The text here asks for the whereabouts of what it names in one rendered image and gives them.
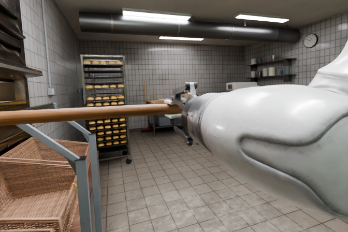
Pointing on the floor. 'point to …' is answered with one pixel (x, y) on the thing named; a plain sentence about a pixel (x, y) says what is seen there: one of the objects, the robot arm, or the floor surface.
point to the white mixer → (240, 85)
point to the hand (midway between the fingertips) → (172, 108)
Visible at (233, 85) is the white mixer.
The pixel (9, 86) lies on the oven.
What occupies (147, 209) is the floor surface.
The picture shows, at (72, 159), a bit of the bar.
